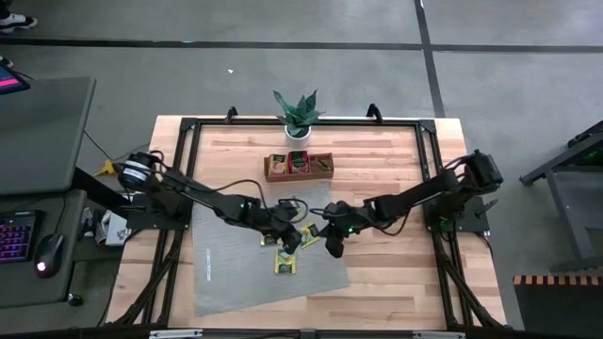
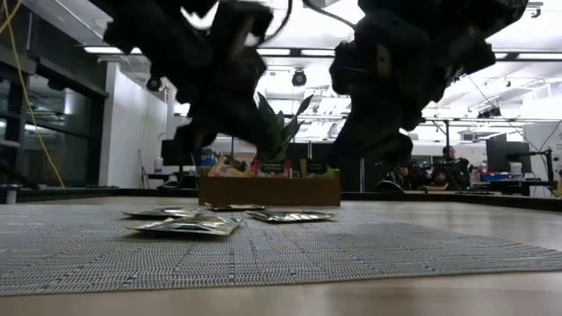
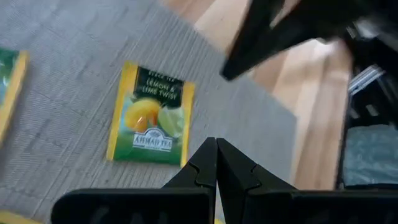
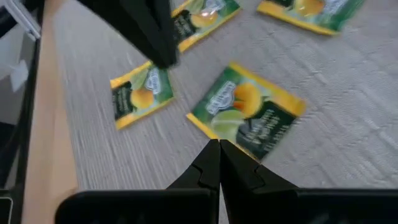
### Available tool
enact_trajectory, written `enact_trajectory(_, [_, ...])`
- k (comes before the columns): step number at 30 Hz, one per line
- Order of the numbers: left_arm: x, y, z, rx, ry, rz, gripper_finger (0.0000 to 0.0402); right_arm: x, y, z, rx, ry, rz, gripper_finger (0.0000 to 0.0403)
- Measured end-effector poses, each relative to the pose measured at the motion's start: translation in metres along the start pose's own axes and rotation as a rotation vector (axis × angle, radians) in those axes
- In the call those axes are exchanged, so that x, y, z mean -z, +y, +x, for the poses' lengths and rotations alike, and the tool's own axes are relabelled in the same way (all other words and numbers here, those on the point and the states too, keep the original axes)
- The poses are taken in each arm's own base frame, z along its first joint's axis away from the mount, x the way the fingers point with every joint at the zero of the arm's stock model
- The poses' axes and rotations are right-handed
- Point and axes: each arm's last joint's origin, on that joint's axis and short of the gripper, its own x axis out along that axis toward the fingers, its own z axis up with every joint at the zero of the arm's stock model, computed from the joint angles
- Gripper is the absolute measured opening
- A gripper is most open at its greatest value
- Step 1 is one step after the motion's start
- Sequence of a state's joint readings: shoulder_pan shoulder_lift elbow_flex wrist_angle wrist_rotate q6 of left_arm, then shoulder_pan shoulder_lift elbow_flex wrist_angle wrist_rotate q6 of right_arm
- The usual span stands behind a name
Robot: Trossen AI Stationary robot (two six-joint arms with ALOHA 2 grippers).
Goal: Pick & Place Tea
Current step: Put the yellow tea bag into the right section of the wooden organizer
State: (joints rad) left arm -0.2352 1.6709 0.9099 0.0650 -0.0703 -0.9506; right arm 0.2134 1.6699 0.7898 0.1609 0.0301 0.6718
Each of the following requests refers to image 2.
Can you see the long light bar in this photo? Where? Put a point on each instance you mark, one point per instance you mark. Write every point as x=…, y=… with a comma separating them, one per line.
x=290, y=52

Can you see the person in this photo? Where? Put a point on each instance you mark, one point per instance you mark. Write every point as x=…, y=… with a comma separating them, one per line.
x=450, y=169

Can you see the small grey post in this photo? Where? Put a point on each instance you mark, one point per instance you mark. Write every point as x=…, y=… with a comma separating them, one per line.
x=11, y=195

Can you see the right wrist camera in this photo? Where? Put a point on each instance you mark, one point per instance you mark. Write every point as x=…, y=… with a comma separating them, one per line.
x=360, y=66

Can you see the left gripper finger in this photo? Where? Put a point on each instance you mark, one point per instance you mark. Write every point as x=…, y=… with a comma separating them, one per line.
x=246, y=127
x=195, y=131

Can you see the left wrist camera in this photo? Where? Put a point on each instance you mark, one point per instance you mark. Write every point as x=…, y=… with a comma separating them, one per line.
x=241, y=22

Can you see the white bottle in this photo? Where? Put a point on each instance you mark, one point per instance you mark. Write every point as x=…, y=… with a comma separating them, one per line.
x=158, y=164

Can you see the large silver snack packet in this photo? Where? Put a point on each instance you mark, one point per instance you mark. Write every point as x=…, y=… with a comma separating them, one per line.
x=189, y=225

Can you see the black ceiling spotlight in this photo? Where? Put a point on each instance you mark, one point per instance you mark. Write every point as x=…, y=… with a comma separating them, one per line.
x=153, y=84
x=299, y=78

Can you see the brown cardboard box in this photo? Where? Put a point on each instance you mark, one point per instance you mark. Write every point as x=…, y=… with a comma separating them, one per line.
x=268, y=191

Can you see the grey woven placemat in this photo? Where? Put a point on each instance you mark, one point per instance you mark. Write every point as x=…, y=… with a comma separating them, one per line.
x=131, y=263

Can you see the white cup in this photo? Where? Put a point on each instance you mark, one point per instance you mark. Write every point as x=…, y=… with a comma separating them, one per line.
x=516, y=169

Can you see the black partition panels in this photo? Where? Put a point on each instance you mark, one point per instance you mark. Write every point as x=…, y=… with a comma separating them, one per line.
x=351, y=175

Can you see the orange foil tea bag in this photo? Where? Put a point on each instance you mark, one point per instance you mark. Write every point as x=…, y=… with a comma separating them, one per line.
x=226, y=167

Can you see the black computer monitor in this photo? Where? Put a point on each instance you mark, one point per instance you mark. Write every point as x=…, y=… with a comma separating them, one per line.
x=502, y=153
x=169, y=153

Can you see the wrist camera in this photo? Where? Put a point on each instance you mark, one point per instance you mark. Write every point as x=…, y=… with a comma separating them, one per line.
x=241, y=22
x=360, y=66

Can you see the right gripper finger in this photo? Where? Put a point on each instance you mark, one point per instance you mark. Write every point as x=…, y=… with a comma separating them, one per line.
x=360, y=136
x=401, y=149

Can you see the green snake plant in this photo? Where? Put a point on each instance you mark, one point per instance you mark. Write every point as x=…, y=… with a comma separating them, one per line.
x=281, y=127

